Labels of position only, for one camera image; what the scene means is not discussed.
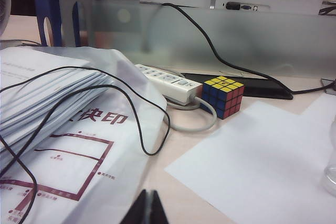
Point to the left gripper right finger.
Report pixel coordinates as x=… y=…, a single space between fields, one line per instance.
x=157 y=209

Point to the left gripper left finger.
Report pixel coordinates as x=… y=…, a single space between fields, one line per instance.
x=140 y=209

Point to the white printed plastic bag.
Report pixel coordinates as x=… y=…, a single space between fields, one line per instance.
x=105 y=155

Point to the white paper sheet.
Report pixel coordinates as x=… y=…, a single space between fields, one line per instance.
x=325 y=111
x=249 y=155

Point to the white power strip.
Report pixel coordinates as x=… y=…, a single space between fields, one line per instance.
x=170 y=82

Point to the colourful Rubik's cube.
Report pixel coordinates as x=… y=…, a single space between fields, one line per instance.
x=223 y=98

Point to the stack of printed papers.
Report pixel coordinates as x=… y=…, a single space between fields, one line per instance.
x=31 y=95

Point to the black flat monitor base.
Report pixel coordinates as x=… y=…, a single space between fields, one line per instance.
x=262 y=90

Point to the frosted glass desk partition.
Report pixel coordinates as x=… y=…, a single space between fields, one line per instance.
x=236 y=45

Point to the white rounded appliance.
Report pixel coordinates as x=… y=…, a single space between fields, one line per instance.
x=4 y=3

